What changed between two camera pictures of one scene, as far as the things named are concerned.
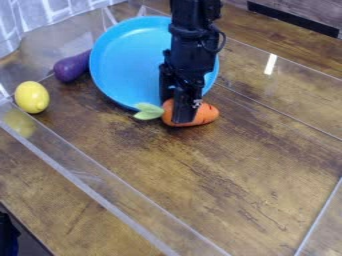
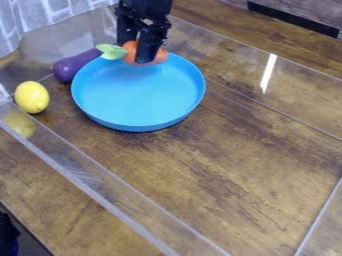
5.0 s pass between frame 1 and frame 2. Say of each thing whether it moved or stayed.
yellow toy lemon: stayed
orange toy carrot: moved
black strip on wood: stayed
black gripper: moved
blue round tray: moved
